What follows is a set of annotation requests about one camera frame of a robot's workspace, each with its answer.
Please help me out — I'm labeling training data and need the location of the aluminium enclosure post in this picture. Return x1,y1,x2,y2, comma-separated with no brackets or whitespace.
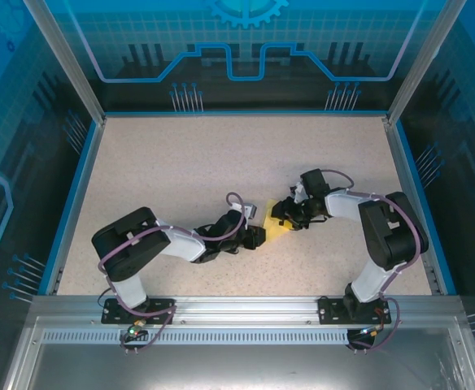
385,0,468,126
21,0,107,125

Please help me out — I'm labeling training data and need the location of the slotted aluminium cable duct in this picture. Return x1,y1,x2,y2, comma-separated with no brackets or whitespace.
41,329,368,345

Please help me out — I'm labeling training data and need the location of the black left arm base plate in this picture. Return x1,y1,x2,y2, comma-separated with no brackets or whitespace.
101,297,177,325

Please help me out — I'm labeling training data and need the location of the yellow paper sheet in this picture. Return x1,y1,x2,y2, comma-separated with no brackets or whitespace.
260,197,294,245

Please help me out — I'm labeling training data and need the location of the shiny metal sheet panel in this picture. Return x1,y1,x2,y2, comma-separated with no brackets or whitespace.
1,316,475,390

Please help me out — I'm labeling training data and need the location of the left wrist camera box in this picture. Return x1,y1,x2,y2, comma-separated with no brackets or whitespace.
237,201,259,220

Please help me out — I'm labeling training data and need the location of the aluminium mounting rail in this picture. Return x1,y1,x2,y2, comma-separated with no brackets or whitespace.
29,295,464,326

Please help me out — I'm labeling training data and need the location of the blue aluminium table border frame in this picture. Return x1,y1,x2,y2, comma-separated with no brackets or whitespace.
37,108,459,297

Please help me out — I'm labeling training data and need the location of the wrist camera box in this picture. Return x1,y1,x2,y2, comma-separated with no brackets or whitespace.
289,181,306,205
237,201,259,220

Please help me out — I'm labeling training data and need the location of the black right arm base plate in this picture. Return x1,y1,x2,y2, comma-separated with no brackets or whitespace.
317,296,393,325

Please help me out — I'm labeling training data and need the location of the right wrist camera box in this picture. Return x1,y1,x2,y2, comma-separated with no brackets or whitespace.
289,181,306,205

